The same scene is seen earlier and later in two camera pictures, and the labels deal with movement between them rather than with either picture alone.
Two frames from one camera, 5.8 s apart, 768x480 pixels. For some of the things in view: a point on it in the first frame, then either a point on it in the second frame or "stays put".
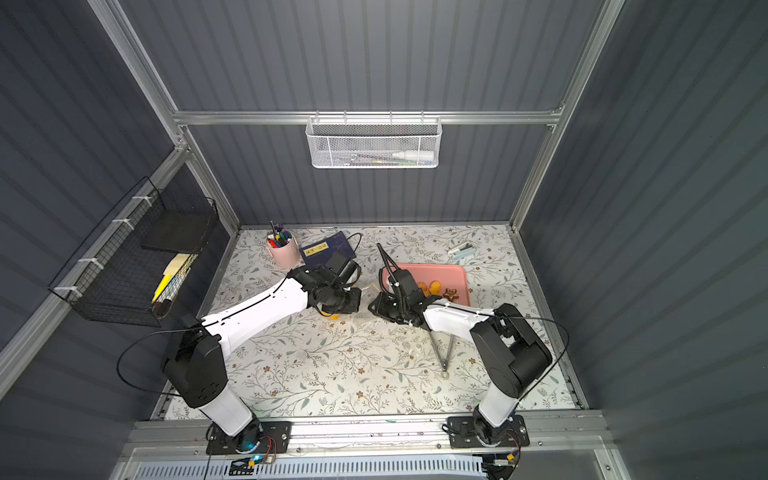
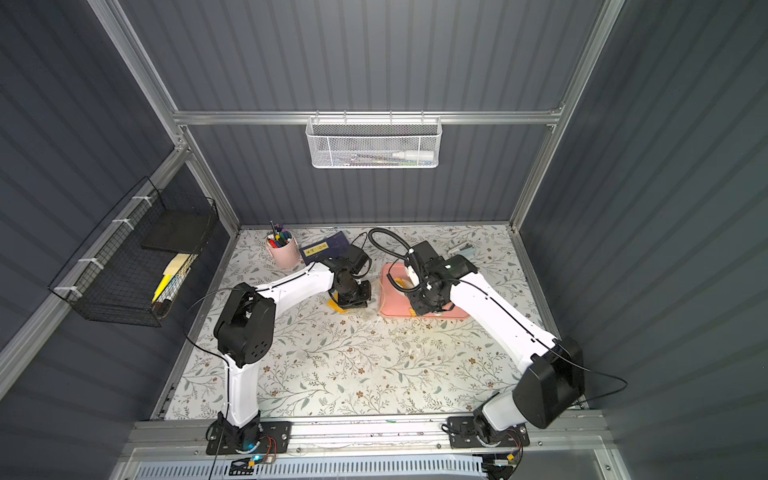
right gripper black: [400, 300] → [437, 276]
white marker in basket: [413, 156] stays put
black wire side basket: [139, 267] stays put
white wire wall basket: [373, 142] stays put
